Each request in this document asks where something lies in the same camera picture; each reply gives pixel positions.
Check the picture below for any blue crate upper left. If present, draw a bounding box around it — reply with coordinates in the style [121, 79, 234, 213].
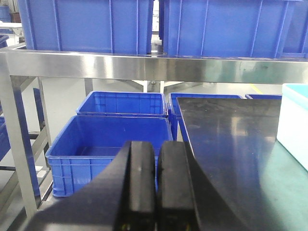
[18, 0, 154, 54]

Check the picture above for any blue crate upper middle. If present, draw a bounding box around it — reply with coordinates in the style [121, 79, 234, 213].
[163, 0, 297, 58]

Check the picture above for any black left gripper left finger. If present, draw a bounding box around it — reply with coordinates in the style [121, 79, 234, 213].
[25, 141, 155, 231]

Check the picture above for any blue floor crate behind table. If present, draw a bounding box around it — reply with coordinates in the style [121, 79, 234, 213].
[167, 92, 242, 141]

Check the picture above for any light teal plastic tub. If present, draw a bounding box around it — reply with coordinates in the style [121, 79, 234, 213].
[277, 83, 308, 169]

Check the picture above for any blue crate upper right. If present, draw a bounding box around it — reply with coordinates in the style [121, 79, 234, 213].
[282, 0, 308, 58]

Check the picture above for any blue floor crate far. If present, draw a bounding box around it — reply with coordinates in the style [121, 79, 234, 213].
[76, 91, 167, 118]

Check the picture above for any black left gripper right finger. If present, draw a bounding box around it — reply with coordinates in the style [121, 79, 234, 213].
[157, 141, 271, 231]

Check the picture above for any blue floor crate near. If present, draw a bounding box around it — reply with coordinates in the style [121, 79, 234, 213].
[46, 115, 173, 197]

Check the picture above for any steel shelf rack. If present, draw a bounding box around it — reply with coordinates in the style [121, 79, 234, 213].
[0, 44, 308, 218]

